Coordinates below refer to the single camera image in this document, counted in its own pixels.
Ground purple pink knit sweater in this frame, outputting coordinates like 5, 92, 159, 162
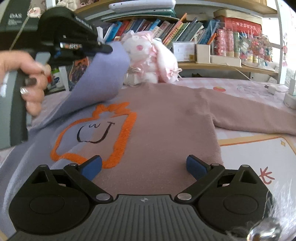
1, 42, 295, 237

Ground person's left hand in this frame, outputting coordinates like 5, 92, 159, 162
1, 50, 51, 116

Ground Harry Potter book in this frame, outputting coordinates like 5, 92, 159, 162
68, 57, 89, 91

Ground white pink plush bunny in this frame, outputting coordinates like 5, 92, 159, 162
120, 30, 182, 86

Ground fluffy white sleeve cuff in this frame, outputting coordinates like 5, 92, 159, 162
268, 180, 295, 240

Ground white tablet on books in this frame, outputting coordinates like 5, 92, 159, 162
108, 0, 176, 13

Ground white charger plug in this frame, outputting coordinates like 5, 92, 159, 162
264, 85, 277, 95

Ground row of upright books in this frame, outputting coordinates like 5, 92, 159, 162
97, 15, 220, 48

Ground white small storage box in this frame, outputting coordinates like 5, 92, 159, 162
196, 44, 211, 64

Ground colourful figurines in clear box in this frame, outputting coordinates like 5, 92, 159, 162
213, 28, 273, 69

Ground white wooden bookshelf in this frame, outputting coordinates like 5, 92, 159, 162
76, 1, 287, 84

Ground red gift box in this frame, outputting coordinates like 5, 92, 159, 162
220, 16, 262, 36

